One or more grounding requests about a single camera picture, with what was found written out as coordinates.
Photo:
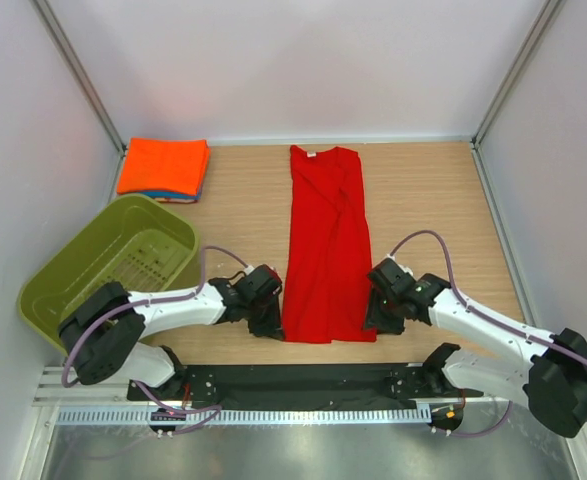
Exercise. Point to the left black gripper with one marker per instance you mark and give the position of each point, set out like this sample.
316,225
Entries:
273,326

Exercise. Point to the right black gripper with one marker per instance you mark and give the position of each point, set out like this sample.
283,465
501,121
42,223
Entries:
373,316

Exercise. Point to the red t shirt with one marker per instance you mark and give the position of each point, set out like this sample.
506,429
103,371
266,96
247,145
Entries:
326,286

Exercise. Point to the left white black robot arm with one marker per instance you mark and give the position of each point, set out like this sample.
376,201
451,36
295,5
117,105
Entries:
103,337

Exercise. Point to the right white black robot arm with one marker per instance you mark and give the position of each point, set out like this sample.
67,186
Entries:
534,368

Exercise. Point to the olive green plastic basket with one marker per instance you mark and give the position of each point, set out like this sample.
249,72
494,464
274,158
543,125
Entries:
134,240

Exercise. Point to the blue folded t shirt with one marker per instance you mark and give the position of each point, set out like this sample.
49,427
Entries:
164,196

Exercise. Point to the orange folded t shirt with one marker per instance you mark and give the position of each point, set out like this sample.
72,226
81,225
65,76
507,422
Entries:
175,167

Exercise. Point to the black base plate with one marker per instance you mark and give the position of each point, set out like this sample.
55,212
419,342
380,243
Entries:
321,387

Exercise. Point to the slotted cable duct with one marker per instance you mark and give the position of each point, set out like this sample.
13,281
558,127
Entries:
138,415

